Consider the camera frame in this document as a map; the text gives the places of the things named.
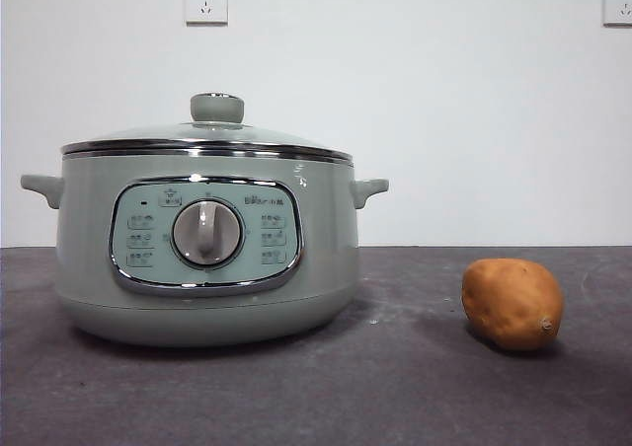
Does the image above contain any white wall socket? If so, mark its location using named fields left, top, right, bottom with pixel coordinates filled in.
left=601, top=0, right=632, bottom=28
left=185, top=0, right=230, bottom=27

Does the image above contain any glass lid with green knob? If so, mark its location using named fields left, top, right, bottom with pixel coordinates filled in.
left=60, top=91, right=355, bottom=164

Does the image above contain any pale green electric cooking pot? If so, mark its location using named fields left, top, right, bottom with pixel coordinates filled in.
left=19, top=145, right=391, bottom=350

